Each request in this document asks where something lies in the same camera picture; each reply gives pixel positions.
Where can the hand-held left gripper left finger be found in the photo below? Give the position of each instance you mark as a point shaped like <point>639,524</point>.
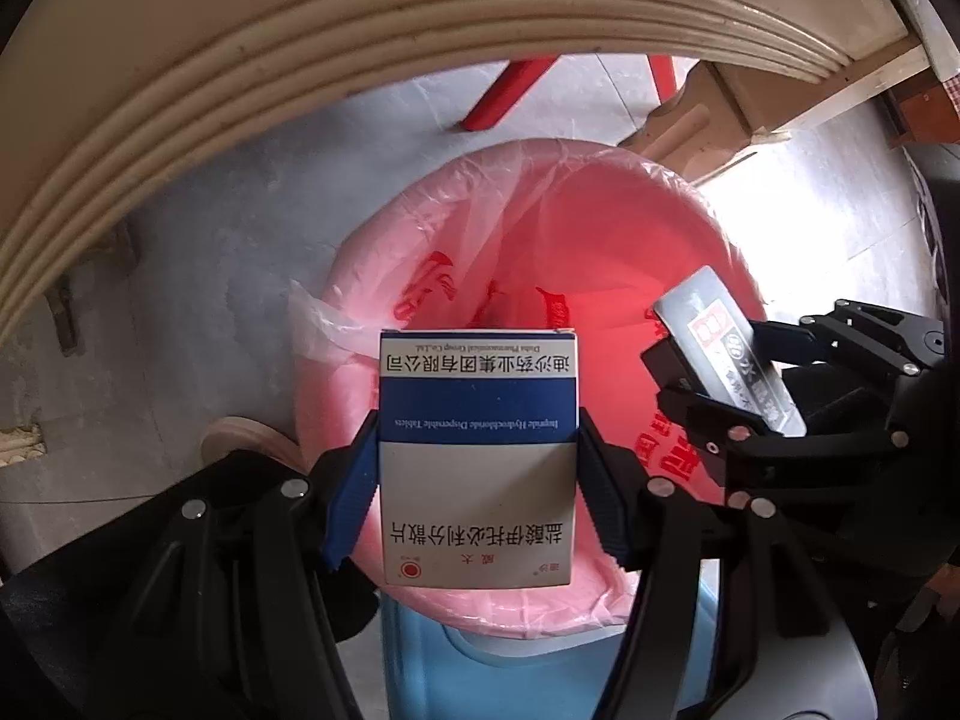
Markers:
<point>351,484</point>

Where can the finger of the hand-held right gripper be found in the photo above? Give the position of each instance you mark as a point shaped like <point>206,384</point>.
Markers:
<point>795,457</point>
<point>862,334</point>

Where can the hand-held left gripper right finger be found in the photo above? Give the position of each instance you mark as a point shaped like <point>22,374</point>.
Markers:
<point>601,491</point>

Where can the blue and white medicine box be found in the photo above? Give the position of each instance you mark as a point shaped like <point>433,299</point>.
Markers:
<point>477,465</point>

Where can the grey foil packet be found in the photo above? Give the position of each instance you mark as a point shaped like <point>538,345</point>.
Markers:
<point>731,345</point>

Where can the blue plastic trash bin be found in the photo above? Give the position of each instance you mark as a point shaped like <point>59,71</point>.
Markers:
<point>420,660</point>

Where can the pink-lined trash bin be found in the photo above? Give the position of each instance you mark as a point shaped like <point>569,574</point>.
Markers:
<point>570,240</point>

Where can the cream round wooden foot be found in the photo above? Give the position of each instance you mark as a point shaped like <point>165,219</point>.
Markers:
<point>251,444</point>

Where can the reddish brown wooden furniture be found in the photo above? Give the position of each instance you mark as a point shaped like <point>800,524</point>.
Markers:
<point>926,112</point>

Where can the red plastic stool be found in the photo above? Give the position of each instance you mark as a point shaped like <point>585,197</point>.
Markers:
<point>510,94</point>

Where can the cream wooden table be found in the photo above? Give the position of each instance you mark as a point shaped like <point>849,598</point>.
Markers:
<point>225,52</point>

